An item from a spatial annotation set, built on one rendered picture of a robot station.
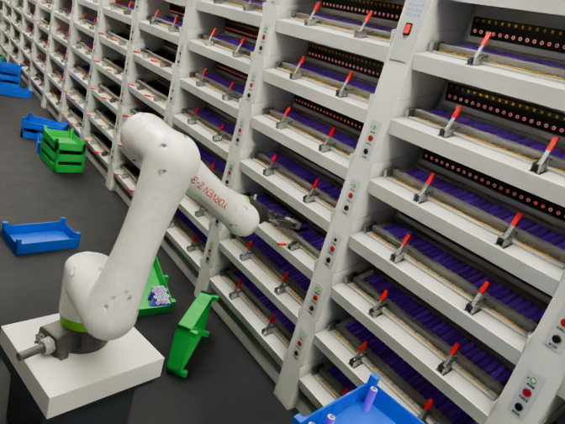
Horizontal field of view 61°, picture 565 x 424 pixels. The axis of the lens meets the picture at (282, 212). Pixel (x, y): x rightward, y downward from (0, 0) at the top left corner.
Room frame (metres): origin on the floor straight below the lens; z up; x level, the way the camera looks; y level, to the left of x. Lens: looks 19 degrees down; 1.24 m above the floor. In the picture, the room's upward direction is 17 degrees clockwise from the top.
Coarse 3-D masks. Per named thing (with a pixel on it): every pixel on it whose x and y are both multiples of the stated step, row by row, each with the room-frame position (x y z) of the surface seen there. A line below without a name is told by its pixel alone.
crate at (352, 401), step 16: (368, 384) 1.00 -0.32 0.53; (336, 400) 0.90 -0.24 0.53; (352, 400) 0.97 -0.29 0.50; (384, 400) 0.98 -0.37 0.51; (320, 416) 0.87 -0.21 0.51; (336, 416) 0.92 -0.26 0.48; (352, 416) 0.93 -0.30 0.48; (368, 416) 0.95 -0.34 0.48; (384, 416) 0.96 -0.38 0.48; (400, 416) 0.95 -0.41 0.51; (416, 416) 0.93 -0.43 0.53
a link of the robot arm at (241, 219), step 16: (208, 176) 1.27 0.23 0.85; (192, 192) 1.24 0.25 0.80; (208, 192) 1.26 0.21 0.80; (224, 192) 1.31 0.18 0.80; (208, 208) 1.30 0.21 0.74; (224, 208) 1.31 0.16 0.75; (240, 208) 1.35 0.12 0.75; (224, 224) 1.36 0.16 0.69; (240, 224) 1.35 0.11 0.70; (256, 224) 1.39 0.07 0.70
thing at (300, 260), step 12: (240, 192) 2.01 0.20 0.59; (252, 192) 2.05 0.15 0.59; (264, 192) 2.10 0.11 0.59; (264, 228) 1.79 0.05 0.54; (264, 240) 1.77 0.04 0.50; (276, 240) 1.71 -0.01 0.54; (288, 240) 1.72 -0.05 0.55; (288, 252) 1.64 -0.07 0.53; (300, 252) 1.64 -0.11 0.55; (300, 264) 1.59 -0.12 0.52; (312, 264) 1.57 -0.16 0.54; (312, 276) 1.54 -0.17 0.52
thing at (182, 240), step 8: (176, 216) 2.45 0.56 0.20; (184, 216) 2.47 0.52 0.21; (176, 224) 2.42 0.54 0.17; (184, 224) 2.38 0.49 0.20; (192, 224) 2.41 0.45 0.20; (168, 232) 2.33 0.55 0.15; (176, 232) 2.34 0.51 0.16; (184, 232) 2.32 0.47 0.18; (192, 232) 2.31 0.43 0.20; (200, 232) 2.33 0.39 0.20; (176, 240) 2.27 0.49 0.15; (184, 240) 2.27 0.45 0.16; (192, 240) 2.28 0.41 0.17; (200, 240) 2.26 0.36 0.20; (184, 248) 2.20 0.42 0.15; (192, 248) 2.18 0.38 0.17; (200, 248) 2.21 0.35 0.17; (184, 256) 2.20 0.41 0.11; (192, 256) 2.14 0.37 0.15; (200, 256) 2.14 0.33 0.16; (192, 264) 2.13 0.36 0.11; (200, 264) 2.05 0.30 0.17
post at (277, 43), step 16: (288, 0) 2.01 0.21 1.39; (304, 0) 2.06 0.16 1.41; (320, 0) 2.11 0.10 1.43; (272, 16) 2.00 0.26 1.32; (272, 32) 1.98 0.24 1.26; (256, 48) 2.04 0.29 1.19; (272, 48) 2.00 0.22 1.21; (288, 48) 2.05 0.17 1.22; (304, 48) 2.10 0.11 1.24; (256, 64) 2.02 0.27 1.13; (256, 80) 2.00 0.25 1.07; (256, 96) 1.98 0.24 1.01; (272, 96) 2.04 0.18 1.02; (288, 96) 2.09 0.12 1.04; (240, 112) 2.04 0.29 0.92; (240, 144) 2.00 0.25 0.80; (256, 144) 2.03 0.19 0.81; (224, 176) 2.04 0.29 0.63; (240, 176) 2.00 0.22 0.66; (208, 240) 2.05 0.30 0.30; (224, 256) 2.02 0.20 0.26; (208, 272) 2.00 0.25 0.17; (208, 288) 1.99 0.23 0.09
